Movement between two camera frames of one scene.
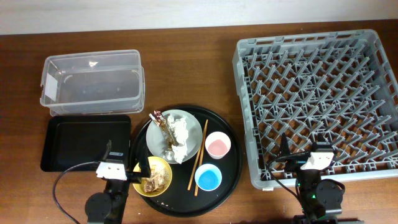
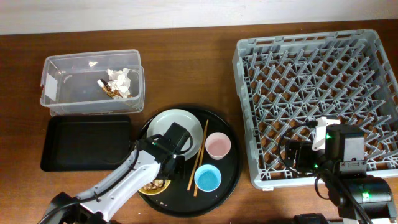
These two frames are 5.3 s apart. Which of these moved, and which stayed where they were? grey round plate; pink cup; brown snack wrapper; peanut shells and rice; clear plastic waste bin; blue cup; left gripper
Moved: brown snack wrapper; left gripper
Stayed: pink cup; clear plastic waste bin; blue cup; grey round plate; peanut shells and rice
